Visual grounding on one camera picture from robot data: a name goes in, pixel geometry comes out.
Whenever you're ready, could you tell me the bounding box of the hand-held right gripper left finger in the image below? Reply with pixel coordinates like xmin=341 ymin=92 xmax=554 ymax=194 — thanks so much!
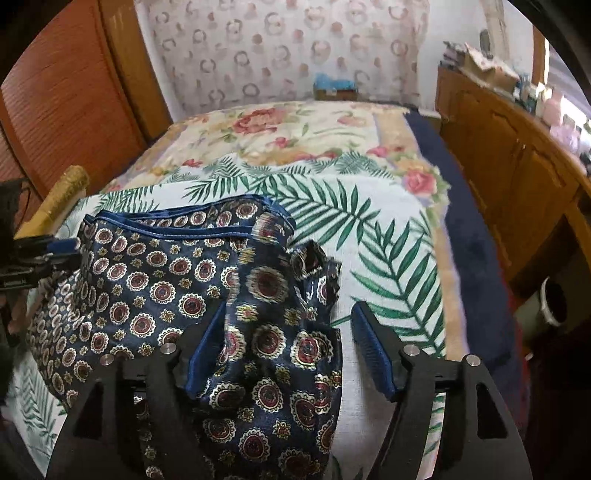
xmin=46 ymin=300 xmax=229 ymax=480

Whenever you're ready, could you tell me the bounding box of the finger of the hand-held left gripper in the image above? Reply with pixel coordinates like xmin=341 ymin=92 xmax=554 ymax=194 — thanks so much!
xmin=14 ymin=235 xmax=81 ymax=257
xmin=18 ymin=255 xmax=85 ymax=278

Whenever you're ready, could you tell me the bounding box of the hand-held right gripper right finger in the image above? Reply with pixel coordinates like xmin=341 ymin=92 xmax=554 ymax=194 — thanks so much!
xmin=351 ymin=301 xmax=532 ymax=480

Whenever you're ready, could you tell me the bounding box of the navy patterned shirt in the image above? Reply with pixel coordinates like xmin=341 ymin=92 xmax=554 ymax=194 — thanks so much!
xmin=25 ymin=194 xmax=345 ymax=480

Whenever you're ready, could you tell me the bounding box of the person's left hand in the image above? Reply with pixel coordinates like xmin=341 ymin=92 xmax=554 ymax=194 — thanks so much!
xmin=0 ymin=295 xmax=29 ymax=343

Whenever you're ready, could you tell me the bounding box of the golden pillow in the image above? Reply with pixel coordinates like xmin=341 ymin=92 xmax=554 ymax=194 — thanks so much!
xmin=14 ymin=165 xmax=90 ymax=241

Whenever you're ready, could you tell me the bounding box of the palm leaf bed sheet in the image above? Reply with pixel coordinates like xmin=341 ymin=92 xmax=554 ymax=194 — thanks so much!
xmin=9 ymin=152 xmax=448 ymax=480

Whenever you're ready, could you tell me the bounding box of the wooden louvered wardrobe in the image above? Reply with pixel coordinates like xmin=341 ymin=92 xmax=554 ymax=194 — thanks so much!
xmin=0 ymin=0 xmax=174 ymax=217

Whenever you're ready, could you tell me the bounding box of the navy blue blanket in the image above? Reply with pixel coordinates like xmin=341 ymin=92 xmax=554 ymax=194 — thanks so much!
xmin=404 ymin=108 xmax=527 ymax=416

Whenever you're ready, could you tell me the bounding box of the white round bin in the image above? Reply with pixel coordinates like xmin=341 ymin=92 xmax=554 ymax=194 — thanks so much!
xmin=515 ymin=277 xmax=568 ymax=342

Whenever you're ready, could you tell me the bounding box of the wooden cabinet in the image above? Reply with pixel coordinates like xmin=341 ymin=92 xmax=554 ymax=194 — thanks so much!
xmin=436 ymin=65 xmax=591 ymax=301

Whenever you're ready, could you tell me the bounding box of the cardboard box with blue cloth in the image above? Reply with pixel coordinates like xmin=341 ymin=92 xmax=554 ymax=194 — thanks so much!
xmin=313 ymin=73 xmax=360 ymax=102

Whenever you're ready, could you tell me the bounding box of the purple plastic item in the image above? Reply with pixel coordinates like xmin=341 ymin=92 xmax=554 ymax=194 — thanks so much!
xmin=551 ymin=122 xmax=580 ymax=153

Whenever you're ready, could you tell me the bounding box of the circle patterned curtain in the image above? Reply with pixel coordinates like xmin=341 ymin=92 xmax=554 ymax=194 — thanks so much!
xmin=139 ymin=0 xmax=430 ymax=118

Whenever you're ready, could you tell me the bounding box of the pink bottle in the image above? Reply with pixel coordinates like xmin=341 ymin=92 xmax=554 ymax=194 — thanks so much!
xmin=542 ymin=90 xmax=564 ymax=127

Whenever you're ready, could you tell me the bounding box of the cluster of small bottles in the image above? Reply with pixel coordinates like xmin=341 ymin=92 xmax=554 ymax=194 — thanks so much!
xmin=515 ymin=74 xmax=546 ymax=114

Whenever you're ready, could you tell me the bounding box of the cardboard box with floral cloth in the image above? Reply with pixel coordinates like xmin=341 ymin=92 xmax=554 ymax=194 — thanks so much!
xmin=464 ymin=44 xmax=520 ymax=90

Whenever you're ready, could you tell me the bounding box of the striped window blind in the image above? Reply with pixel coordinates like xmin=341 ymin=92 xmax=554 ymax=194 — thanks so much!
xmin=545 ymin=41 xmax=591 ymax=121

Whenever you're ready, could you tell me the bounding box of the cream tied curtain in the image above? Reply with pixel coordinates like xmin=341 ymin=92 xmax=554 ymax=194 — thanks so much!
xmin=480 ymin=0 xmax=511 ymax=51

